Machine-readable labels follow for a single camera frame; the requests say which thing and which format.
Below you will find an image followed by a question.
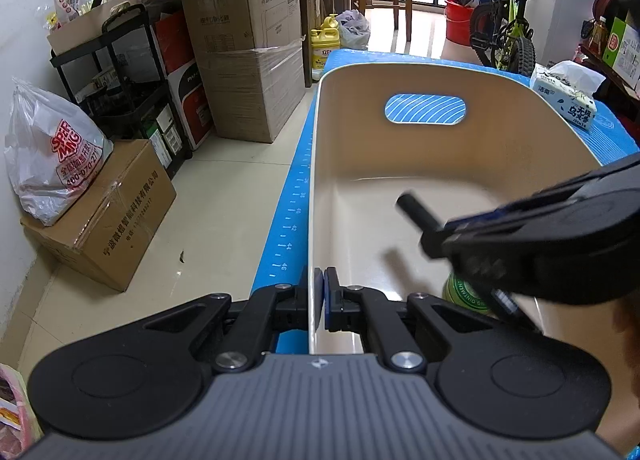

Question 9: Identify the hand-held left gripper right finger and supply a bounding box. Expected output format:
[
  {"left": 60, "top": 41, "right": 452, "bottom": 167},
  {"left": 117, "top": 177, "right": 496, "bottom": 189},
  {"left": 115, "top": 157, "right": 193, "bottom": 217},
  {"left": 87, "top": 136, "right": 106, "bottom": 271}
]
[{"left": 324, "top": 267, "right": 502, "bottom": 373}]

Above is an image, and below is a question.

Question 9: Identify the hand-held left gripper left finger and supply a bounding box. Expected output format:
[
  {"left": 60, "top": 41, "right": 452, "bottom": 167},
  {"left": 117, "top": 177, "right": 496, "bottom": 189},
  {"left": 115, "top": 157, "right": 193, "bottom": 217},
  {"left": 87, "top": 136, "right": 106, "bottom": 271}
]
[{"left": 142, "top": 267, "right": 325, "bottom": 373}]

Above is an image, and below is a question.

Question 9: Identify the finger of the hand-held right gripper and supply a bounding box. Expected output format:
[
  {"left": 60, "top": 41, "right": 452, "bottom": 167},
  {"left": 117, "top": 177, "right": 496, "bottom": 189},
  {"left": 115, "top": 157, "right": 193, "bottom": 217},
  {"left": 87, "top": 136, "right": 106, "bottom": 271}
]
[
  {"left": 441, "top": 154, "right": 640, "bottom": 245},
  {"left": 419, "top": 229, "right": 545, "bottom": 335}
]

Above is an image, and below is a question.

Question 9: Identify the black cylindrical rod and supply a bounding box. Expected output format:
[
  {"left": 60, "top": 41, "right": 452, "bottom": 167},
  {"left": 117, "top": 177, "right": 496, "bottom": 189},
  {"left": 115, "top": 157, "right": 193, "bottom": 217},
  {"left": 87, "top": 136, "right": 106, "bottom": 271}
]
[{"left": 396, "top": 194, "right": 443, "bottom": 241}]

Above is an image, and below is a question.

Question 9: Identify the beige plastic storage bin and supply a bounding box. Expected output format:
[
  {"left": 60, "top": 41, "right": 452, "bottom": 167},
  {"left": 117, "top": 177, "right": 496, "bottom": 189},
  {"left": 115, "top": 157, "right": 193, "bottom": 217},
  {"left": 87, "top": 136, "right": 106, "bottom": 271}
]
[{"left": 306, "top": 62, "right": 618, "bottom": 391}]

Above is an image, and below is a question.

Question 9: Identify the person's right forearm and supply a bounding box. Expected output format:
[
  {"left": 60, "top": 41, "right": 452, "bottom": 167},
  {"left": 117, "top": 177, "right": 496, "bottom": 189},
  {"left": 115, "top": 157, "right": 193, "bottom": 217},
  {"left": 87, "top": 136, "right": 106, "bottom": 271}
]
[{"left": 600, "top": 297, "right": 640, "bottom": 456}]

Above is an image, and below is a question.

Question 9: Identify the green round tin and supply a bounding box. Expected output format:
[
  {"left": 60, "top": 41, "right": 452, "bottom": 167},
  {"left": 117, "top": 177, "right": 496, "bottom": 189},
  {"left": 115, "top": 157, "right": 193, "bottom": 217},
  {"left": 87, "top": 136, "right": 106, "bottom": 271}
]
[{"left": 442, "top": 270, "right": 493, "bottom": 317}]

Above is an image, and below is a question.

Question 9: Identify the blue ruled silicone mat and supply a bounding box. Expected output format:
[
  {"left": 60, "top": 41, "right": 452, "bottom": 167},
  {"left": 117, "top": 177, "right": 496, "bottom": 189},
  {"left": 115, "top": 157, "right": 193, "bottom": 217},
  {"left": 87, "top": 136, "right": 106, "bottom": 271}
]
[{"left": 250, "top": 47, "right": 640, "bottom": 356}]

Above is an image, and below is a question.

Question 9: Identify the white tissue pack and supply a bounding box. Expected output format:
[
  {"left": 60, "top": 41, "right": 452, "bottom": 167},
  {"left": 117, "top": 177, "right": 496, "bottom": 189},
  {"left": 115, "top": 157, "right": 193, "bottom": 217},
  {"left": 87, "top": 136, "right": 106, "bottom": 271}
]
[{"left": 530, "top": 60, "right": 598, "bottom": 133}]

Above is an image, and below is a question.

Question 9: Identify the green and black bicycle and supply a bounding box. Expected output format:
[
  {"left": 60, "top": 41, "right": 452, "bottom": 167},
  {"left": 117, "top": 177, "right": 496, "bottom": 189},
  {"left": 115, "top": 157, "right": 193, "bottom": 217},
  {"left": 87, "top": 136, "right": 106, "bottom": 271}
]
[{"left": 450, "top": 0, "right": 548, "bottom": 75}]

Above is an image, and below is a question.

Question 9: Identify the white printed carton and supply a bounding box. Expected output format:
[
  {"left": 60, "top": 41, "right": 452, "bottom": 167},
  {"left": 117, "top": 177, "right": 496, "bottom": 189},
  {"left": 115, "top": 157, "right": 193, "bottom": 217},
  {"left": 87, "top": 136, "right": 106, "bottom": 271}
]
[{"left": 612, "top": 27, "right": 640, "bottom": 75}]

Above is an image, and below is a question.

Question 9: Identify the red bucket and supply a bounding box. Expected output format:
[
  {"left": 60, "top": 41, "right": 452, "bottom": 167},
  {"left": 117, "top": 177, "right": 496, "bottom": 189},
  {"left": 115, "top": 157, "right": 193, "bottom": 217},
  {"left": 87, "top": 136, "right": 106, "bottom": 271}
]
[{"left": 444, "top": 0, "right": 476, "bottom": 46}]

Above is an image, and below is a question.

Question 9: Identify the low brown cardboard box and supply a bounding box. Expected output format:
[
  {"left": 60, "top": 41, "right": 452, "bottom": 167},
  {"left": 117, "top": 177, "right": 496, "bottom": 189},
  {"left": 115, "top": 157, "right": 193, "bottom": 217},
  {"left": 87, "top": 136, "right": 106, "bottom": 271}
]
[{"left": 21, "top": 140, "right": 177, "bottom": 293}]

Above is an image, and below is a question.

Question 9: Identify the orange bottle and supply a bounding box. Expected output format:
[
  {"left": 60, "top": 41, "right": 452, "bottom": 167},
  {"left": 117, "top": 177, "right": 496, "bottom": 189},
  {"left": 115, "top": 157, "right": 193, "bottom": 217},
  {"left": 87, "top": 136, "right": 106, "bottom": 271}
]
[{"left": 587, "top": 17, "right": 608, "bottom": 55}]

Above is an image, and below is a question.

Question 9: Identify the green carton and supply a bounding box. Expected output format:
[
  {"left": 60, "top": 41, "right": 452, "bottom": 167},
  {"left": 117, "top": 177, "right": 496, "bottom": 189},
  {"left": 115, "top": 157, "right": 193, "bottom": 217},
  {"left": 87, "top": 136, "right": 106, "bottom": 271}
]
[{"left": 602, "top": 17, "right": 628, "bottom": 65}]

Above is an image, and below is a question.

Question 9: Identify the white chest freezer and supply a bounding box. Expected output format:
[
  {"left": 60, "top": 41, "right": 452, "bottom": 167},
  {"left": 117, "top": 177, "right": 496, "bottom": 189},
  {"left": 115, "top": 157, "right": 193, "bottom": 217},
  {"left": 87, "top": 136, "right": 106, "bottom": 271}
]
[{"left": 517, "top": 0, "right": 603, "bottom": 68}]

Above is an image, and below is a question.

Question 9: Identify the plastic-wrapped large cardboard box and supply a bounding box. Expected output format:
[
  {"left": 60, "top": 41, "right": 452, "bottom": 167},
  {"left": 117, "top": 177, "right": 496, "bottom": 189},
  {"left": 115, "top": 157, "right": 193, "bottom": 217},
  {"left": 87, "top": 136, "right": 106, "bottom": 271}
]
[{"left": 192, "top": 37, "right": 307, "bottom": 144}]

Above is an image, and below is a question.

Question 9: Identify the red and white appliance box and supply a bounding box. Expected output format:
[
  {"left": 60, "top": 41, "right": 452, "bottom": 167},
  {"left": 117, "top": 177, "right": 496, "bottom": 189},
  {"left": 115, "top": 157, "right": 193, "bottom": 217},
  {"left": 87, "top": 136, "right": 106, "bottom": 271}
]
[{"left": 152, "top": 12, "right": 216, "bottom": 151}]

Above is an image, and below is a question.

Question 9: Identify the grey-white plastic bag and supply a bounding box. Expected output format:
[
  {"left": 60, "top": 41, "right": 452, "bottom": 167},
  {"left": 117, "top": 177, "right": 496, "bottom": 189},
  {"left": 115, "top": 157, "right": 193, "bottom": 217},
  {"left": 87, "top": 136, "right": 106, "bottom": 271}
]
[{"left": 335, "top": 10, "right": 372, "bottom": 50}]

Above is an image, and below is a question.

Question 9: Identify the yellow detergent jug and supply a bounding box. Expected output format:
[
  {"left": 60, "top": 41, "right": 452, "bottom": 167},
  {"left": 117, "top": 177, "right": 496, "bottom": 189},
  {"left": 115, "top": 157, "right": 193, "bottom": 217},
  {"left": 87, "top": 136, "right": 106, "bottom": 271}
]
[{"left": 311, "top": 14, "right": 342, "bottom": 81}]

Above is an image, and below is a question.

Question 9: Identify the black utility cart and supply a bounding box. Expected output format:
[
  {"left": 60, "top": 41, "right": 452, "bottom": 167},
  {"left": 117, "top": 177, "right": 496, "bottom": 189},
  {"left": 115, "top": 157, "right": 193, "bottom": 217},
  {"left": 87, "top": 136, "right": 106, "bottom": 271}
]
[{"left": 50, "top": 4, "right": 193, "bottom": 181}]

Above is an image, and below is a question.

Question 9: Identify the white plastic bag red print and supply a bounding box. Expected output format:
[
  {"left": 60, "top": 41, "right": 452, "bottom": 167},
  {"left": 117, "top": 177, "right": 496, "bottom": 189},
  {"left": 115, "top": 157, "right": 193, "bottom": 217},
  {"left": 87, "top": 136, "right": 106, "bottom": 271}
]
[{"left": 4, "top": 77, "right": 113, "bottom": 227}]

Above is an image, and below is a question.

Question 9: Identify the cardboard box with line drawing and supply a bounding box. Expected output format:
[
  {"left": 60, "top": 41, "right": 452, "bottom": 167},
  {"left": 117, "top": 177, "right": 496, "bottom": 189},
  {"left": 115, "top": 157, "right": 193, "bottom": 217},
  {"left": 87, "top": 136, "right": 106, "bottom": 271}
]
[{"left": 181, "top": 0, "right": 303, "bottom": 53}]

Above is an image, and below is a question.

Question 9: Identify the pink printed packet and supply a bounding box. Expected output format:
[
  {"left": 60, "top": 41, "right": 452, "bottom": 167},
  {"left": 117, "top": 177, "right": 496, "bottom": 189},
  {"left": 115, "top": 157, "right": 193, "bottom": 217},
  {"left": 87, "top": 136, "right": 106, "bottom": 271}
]
[{"left": 0, "top": 365, "right": 43, "bottom": 460}]

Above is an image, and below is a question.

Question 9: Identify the open cardboard box on cart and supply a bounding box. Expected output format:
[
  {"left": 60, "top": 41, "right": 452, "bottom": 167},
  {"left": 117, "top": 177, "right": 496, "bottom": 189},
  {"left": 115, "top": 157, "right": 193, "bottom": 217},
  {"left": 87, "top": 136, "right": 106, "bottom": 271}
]
[{"left": 47, "top": 0, "right": 143, "bottom": 56}]

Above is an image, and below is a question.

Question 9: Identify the white and red snack bag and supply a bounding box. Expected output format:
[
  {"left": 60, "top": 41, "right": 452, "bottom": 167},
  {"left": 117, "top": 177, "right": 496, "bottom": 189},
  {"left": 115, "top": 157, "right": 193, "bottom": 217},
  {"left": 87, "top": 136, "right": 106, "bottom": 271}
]
[{"left": 52, "top": 0, "right": 81, "bottom": 25}]

